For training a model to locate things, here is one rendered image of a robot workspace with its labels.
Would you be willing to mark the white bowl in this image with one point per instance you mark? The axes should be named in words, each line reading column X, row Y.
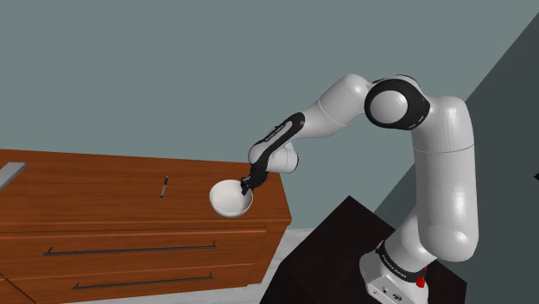
column 229, row 200

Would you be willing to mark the brown wooden chest of drawers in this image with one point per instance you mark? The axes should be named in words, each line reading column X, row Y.
column 105, row 198

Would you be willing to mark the black robot stand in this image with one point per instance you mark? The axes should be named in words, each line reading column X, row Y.
column 324, row 252

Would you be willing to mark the black pen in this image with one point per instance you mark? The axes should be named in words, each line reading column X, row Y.
column 164, row 188

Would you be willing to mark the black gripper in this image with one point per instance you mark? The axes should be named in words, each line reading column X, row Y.
column 255, row 180

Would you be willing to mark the grey flat slab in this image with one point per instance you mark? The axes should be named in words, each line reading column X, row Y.
column 9, row 173

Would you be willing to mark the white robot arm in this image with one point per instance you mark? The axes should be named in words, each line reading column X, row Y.
column 442, row 168

